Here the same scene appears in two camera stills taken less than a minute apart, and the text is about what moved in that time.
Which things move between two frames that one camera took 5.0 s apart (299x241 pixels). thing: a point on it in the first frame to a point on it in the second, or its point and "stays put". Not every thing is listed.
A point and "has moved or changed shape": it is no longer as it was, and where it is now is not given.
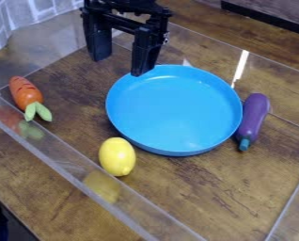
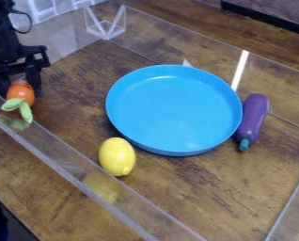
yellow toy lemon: x=117 y=156 stays put
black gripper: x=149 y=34 to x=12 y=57
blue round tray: x=176 y=111 stays put
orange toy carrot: x=28 y=98 has moved or changed shape
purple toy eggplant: x=255 y=111 stays put
